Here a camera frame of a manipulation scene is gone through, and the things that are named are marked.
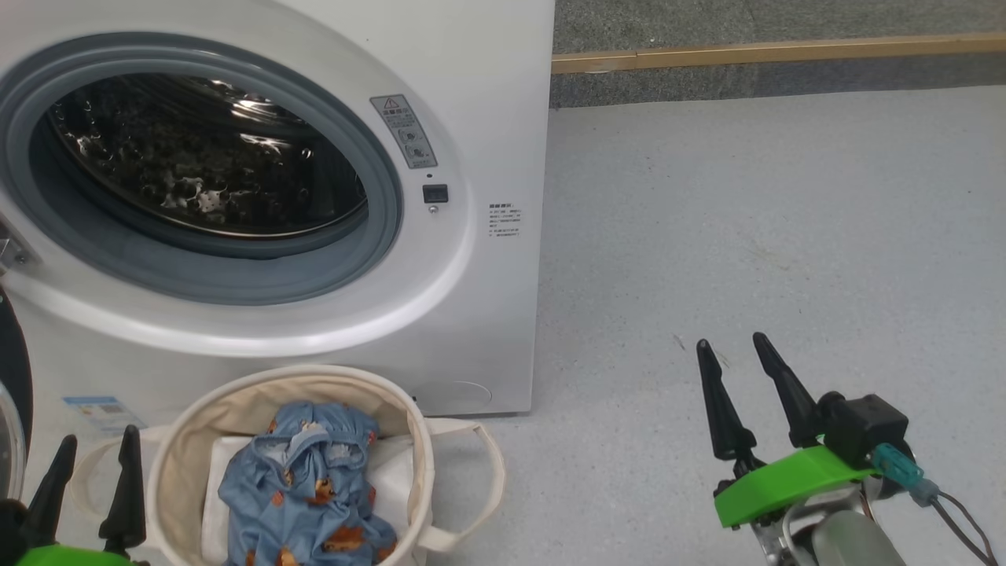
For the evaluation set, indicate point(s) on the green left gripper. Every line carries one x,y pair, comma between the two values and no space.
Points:
47,556

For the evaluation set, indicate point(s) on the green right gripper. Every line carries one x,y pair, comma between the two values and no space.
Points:
786,479

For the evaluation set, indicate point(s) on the black round glass washer door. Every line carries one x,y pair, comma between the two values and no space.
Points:
12,377

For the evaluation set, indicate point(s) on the blue patterned garment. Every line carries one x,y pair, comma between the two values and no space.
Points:
306,487

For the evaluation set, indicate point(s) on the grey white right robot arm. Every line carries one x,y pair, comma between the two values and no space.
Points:
853,542

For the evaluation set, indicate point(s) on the silver metal door hinge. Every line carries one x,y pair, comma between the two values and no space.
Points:
9,250

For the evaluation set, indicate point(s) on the grey rubber door gasket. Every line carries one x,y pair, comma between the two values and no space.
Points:
236,267

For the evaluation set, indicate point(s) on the white front-load washing machine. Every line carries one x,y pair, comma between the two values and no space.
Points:
471,314

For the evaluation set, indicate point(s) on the cream canvas laundry basket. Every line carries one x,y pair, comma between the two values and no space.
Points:
416,472

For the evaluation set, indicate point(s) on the stainless steel washing machine drum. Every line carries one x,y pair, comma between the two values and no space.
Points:
204,157

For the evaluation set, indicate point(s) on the black door latch socket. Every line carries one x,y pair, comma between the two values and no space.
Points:
435,193

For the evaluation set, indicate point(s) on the blue energy label sticker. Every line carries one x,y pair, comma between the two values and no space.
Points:
102,413

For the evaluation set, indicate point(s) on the white padding sheet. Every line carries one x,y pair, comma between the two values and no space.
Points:
393,472

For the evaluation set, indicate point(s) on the grey warning sticker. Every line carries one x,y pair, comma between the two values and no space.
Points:
403,131

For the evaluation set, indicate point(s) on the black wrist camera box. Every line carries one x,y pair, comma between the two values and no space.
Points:
864,428

